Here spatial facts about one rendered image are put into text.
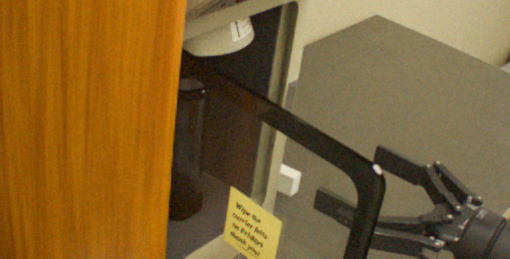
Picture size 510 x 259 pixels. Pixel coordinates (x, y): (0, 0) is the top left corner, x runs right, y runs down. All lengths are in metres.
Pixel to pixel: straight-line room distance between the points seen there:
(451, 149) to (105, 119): 0.99
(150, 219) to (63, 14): 0.24
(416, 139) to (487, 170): 0.17
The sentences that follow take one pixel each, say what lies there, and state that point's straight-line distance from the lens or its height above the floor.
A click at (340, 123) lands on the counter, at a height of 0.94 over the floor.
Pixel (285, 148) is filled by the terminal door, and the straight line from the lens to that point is 0.74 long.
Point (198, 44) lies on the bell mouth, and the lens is 0.99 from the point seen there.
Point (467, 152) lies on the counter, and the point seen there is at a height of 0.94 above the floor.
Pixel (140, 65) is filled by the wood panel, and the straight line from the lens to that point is 0.75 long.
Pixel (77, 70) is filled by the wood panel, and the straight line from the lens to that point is 0.84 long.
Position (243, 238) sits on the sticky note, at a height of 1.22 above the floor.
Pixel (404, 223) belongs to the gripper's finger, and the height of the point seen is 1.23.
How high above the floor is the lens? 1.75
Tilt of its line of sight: 30 degrees down
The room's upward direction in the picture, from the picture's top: 9 degrees clockwise
